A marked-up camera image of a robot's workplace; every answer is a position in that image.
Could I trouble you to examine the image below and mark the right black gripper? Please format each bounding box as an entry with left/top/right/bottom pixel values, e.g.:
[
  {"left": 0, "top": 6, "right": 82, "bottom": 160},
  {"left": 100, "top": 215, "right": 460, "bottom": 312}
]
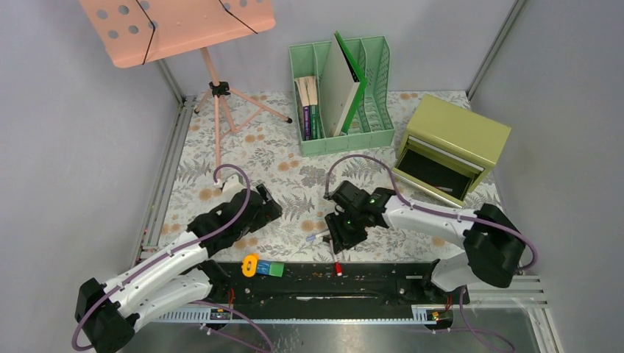
[{"left": 325, "top": 208, "right": 369, "bottom": 254}]

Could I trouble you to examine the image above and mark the red white marker pen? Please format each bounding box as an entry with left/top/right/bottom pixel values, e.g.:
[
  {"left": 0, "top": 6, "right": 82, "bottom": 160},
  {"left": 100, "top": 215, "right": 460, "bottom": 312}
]
[{"left": 329, "top": 239, "right": 343, "bottom": 277}]

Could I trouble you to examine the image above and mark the yellow blue green toy block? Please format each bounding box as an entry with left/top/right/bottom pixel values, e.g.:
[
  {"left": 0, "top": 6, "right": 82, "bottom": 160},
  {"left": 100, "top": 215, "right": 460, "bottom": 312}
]
[{"left": 241, "top": 254, "right": 285, "bottom": 277}]

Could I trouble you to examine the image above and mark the green file organizer rack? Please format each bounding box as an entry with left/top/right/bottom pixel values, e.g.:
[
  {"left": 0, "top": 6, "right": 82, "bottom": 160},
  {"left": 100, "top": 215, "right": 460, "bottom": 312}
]
[{"left": 288, "top": 35, "right": 394, "bottom": 157}]

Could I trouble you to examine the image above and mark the purple paperback book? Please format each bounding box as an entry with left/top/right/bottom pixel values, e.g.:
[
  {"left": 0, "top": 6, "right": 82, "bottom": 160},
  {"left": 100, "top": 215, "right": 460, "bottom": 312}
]
[{"left": 294, "top": 77, "right": 311, "bottom": 140}]

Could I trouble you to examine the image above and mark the olive green drawer box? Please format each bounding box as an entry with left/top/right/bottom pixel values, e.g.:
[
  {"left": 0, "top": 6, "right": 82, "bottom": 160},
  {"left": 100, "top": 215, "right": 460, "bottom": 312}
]
[{"left": 393, "top": 94, "right": 511, "bottom": 208}]

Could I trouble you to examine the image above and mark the treehouse paperback book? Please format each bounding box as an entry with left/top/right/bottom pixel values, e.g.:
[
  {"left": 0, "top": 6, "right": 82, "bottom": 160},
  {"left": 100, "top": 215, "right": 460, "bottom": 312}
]
[{"left": 305, "top": 76, "right": 322, "bottom": 140}]

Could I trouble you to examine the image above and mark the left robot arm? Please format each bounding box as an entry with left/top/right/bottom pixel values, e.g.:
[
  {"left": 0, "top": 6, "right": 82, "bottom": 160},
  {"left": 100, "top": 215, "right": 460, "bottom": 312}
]
[{"left": 74, "top": 184, "right": 283, "bottom": 352}]

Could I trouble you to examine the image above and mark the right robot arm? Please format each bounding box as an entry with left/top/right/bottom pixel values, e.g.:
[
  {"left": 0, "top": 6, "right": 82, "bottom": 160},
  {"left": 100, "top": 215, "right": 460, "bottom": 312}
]
[{"left": 325, "top": 181, "right": 527, "bottom": 303}]

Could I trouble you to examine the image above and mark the pink music stand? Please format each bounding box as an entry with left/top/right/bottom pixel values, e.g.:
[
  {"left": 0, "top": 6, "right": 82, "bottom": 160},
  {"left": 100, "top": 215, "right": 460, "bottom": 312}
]
[{"left": 80, "top": 0, "right": 292, "bottom": 165}]

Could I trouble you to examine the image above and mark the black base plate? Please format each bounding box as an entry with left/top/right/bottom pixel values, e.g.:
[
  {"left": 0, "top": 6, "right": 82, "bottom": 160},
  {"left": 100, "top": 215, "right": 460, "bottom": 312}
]
[{"left": 207, "top": 262, "right": 471, "bottom": 321}]

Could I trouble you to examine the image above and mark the aluminium frame rail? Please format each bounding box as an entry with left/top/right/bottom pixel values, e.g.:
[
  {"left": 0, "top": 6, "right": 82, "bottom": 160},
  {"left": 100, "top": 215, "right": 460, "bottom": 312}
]
[{"left": 127, "top": 96, "right": 197, "bottom": 268}]

